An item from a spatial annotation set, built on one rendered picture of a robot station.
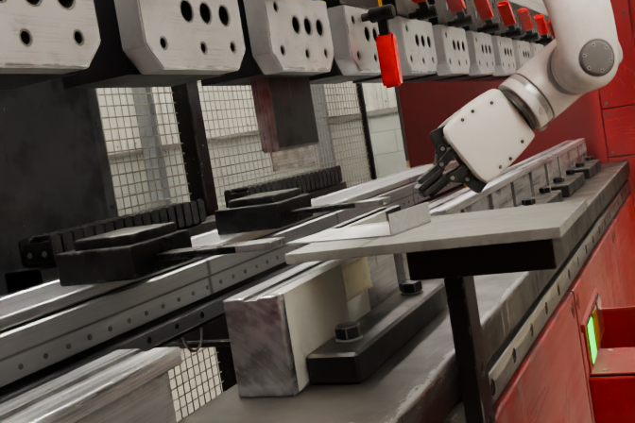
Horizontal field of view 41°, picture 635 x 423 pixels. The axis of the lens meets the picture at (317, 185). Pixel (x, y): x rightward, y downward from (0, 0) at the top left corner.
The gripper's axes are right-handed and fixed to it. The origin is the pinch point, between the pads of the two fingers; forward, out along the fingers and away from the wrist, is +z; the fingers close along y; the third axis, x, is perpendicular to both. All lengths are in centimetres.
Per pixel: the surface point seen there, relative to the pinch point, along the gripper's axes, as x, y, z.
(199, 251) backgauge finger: 18.6, 14.1, 28.0
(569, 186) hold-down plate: -82, -37, -39
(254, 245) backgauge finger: 22.1, 11.1, 22.7
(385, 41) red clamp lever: 14.1, 19.0, -4.2
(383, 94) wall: -705, -27, -134
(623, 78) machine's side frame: -154, -41, -96
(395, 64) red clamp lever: 14.3, 16.1, -3.3
